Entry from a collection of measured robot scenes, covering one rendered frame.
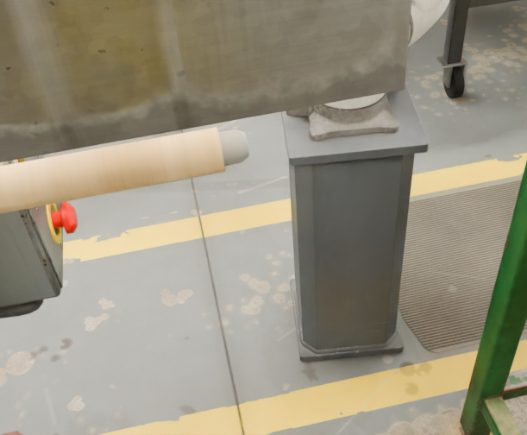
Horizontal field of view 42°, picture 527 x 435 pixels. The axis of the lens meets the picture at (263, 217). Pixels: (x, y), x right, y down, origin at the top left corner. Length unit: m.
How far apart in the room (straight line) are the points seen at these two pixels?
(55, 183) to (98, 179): 0.03
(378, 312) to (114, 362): 0.72
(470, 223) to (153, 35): 2.01
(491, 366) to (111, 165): 1.13
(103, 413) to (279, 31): 1.66
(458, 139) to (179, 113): 2.30
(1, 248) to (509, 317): 0.92
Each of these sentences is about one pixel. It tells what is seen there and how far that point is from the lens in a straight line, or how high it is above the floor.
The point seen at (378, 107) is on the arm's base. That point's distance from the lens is 1.40.
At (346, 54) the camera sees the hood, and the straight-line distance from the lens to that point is 0.28.
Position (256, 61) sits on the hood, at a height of 1.41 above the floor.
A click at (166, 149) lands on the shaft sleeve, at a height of 1.26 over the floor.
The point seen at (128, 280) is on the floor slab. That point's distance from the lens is 2.12.
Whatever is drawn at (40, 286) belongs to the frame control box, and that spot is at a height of 0.95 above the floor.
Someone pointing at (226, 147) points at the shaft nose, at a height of 1.26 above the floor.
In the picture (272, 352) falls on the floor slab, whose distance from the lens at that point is 1.89.
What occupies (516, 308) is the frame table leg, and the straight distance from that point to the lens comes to 1.36.
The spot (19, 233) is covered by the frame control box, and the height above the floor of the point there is 1.04.
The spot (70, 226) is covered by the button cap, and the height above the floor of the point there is 0.98.
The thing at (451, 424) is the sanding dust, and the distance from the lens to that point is 1.80.
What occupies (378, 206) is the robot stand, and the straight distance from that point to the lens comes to 1.49.
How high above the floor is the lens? 1.56
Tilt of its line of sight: 44 degrees down
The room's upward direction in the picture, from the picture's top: 6 degrees counter-clockwise
